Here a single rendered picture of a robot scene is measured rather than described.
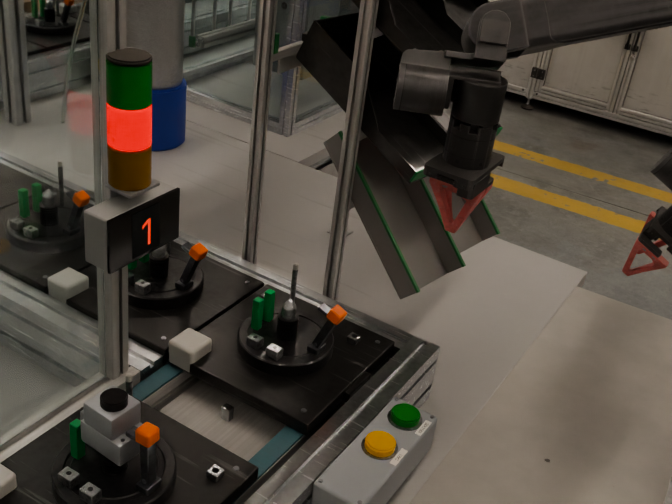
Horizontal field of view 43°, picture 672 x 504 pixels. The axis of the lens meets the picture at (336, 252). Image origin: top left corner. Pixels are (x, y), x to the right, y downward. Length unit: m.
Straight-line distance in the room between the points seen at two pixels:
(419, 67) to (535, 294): 0.81
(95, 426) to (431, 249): 0.69
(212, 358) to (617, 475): 0.62
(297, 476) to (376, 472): 0.10
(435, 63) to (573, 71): 4.26
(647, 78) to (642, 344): 3.61
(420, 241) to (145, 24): 0.87
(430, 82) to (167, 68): 1.12
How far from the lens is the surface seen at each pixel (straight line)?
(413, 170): 1.27
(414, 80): 1.00
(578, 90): 5.28
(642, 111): 5.23
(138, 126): 0.99
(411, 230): 1.44
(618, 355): 1.62
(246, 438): 1.19
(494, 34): 1.00
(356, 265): 1.69
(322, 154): 2.18
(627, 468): 1.39
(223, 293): 1.37
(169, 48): 2.02
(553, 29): 1.03
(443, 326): 1.56
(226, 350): 1.25
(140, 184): 1.02
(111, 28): 0.99
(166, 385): 1.23
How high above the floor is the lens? 1.73
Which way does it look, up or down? 30 degrees down
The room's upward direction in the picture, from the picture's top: 8 degrees clockwise
